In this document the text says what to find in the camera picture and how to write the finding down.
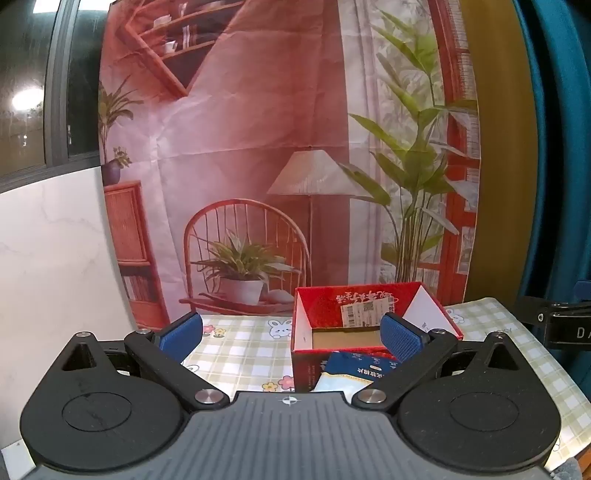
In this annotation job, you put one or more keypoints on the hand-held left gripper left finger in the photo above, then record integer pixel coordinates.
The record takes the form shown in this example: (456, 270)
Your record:
(182, 334)

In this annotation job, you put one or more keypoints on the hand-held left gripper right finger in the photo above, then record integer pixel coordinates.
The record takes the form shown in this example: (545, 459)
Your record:
(401, 339)

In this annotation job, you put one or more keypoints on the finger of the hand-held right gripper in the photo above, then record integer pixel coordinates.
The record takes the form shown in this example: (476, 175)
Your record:
(568, 332)

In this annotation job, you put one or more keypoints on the blue and white packet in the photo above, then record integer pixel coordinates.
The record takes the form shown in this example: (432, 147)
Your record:
(351, 369)

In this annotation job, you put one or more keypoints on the red strawberry-print cardboard box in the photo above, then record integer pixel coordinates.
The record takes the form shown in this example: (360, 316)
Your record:
(323, 304)

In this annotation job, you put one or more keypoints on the green checkered cartoon tablecloth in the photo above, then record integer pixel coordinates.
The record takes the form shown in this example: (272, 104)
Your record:
(240, 350)

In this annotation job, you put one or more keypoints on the blue curtain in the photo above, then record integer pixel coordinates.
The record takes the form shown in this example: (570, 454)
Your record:
(563, 138)

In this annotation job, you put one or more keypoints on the dark glass window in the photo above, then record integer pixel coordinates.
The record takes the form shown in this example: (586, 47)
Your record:
(27, 92)

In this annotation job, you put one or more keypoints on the printed room-scene wall tapestry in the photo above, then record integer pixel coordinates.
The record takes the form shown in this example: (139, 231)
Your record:
(254, 115)

